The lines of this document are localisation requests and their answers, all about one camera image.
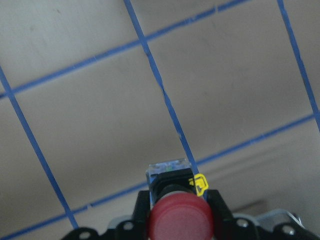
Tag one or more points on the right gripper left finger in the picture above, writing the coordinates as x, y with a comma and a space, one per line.
133, 226

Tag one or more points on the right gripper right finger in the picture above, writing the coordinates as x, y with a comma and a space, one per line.
226, 226

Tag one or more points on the red emergency stop button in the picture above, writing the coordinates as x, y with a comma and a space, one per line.
178, 209

